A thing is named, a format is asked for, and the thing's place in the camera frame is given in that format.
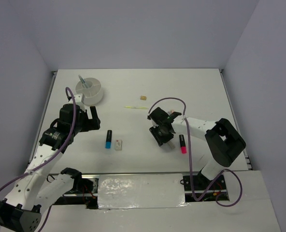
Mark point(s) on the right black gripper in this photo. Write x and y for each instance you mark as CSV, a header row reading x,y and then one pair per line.
x,y
154,130

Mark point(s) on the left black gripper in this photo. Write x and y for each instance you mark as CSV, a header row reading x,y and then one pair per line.
x,y
91,124

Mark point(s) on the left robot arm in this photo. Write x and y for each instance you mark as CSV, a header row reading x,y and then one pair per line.
x,y
21,210

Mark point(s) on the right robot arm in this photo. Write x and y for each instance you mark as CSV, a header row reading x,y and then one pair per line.
x,y
223,140

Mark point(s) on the grey white eraser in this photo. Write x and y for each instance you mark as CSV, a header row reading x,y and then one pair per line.
x,y
171,145

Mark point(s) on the black pink highlighter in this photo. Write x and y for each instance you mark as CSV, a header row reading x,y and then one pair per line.
x,y
182,144

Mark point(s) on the black blue highlighter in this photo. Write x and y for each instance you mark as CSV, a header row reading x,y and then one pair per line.
x,y
108,139

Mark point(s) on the white round divided container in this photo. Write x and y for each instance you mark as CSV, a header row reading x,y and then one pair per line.
x,y
91,89

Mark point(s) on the thin yellow highlighter pen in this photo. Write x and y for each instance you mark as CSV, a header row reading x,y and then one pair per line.
x,y
136,107

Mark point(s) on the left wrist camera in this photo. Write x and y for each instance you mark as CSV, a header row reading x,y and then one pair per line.
x,y
79,100

